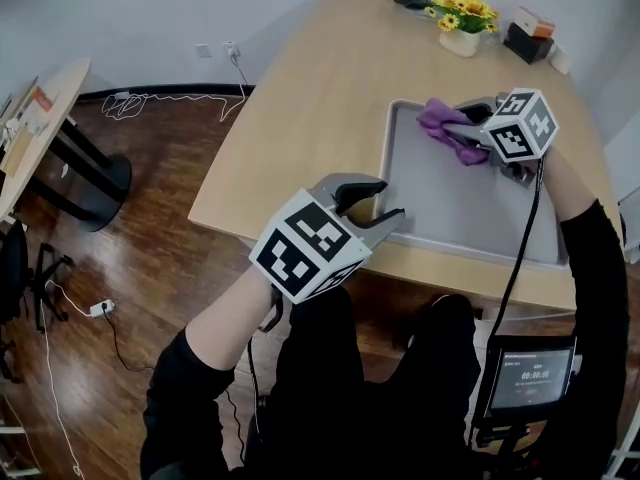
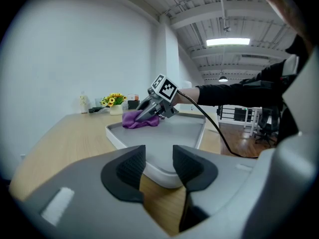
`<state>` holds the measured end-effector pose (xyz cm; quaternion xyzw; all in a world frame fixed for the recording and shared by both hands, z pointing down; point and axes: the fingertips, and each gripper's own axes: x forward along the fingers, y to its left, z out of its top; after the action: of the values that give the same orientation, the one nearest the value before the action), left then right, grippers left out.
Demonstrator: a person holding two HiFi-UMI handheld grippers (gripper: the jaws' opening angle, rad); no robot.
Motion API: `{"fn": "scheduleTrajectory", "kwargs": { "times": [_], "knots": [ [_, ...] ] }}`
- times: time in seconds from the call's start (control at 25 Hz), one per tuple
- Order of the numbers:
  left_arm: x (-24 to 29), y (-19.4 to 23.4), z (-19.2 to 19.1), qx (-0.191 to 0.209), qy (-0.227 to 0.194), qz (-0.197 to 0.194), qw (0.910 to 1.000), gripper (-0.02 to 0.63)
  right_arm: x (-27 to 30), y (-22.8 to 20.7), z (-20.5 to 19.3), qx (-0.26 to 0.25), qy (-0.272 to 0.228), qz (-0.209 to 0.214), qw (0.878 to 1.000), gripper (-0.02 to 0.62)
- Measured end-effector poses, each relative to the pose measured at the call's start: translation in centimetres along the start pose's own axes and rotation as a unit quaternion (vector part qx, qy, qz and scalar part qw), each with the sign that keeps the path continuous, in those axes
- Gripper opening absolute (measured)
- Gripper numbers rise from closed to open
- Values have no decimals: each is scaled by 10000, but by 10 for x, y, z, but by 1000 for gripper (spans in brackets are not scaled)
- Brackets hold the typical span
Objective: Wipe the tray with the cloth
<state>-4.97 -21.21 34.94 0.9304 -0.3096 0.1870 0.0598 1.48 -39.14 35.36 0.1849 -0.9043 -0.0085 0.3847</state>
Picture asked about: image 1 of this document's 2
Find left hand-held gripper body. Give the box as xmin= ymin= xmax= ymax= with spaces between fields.
xmin=248 ymin=187 xmax=374 ymax=306

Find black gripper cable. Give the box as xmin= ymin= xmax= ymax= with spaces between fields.
xmin=487 ymin=155 xmax=546 ymax=349
xmin=222 ymin=337 xmax=267 ymax=464

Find purple cloth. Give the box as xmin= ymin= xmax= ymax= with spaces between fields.
xmin=416 ymin=97 xmax=490 ymax=167

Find white vase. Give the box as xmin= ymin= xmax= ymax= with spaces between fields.
xmin=438 ymin=27 xmax=481 ymax=58

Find white floor cable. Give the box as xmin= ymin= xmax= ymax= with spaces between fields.
xmin=39 ymin=280 xmax=96 ymax=480

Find person's right leg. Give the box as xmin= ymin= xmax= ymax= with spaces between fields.
xmin=384 ymin=292 xmax=481 ymax=480

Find white charging cable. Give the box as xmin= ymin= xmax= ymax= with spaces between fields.
xmin=102 ymin=41 xmax=249 ymax=123

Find orange packet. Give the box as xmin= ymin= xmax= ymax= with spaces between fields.
xmin=32 ymin=86 xmax=55 ymax=114

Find yellow sunflower bouquet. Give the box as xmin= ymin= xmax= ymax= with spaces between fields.
xmin=424 ymin=0 xmax=500 ymax=34

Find person's left forearm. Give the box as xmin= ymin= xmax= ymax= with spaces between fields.
xmin=142 ymin=265 xmax=281 ymax=419

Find black office chair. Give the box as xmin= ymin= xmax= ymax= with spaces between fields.
xmin=0 ymin=217 xmax=76 ymax=384

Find orange and white box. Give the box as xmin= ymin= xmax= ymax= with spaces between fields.
xmin=513 ymin=6 xmax=556 ymax=39

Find person's leg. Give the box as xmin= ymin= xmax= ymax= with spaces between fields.
xmin=384 ymin=292 xmax=481 ymax=480
xmin=259 ymin=282 xmax=366 ymax=480

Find black box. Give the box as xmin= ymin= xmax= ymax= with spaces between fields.
xmin=502 ymin=21 xmax=555 ymax=65

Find round wooden side table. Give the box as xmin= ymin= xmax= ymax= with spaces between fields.
xmin=0 ymin=57 xmax=134 ymax=233

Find grey tray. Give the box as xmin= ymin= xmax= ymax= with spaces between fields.
xmin=378 ymin=98 xmax=571 ymax=269

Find white cup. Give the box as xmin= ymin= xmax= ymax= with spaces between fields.
xmin=548 ymin=45 xmax=572 ymax=75

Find black display screen device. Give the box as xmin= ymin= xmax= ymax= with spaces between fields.
xmin=469 ymin=335 xmax=580 ymax=464

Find person's right forearm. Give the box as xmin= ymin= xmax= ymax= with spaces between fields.
xmin=538 ymin=145 xmax=630 ymax=289

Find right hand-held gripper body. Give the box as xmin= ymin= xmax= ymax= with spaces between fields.
xmin=482 ymin=87 xmax=559 ymax=190

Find black floor cable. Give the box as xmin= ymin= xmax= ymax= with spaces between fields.
xmin=103 ymin=312 xmax=156 ymax=373

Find person's left leg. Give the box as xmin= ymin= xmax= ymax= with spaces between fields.
xmin=259 ymin=282 xmax=366 ymax=480

